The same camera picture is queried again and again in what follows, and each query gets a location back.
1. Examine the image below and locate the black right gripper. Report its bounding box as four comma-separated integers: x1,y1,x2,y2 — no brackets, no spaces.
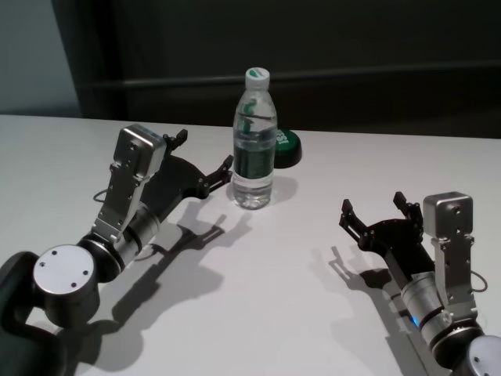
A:
338,190,436,281

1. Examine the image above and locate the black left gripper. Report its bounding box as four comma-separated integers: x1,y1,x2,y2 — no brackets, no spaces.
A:
139,128,235,219

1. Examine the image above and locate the clear plastic water bottle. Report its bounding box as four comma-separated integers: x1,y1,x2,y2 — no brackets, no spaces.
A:
232,67,278,211

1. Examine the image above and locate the green and black push button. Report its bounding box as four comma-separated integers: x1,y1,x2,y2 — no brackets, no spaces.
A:
273,128,304,170

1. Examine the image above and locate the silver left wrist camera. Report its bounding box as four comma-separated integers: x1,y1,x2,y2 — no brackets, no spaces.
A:
92,124,168,242

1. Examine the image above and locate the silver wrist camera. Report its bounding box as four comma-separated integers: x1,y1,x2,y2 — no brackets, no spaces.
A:
422,191,479,315
92,124,168,242

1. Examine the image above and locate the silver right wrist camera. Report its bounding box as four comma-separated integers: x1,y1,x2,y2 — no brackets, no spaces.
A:
422,191,479,315

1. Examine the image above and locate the thin right wrist camera cable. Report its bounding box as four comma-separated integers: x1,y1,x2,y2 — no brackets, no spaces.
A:
471,269,488,293

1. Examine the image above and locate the grey horizontal metal rail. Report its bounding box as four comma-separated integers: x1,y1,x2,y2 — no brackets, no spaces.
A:
92,74,501,90

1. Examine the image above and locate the dark vertical frame post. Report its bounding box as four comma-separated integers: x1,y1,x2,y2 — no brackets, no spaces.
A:
50,0,131,118

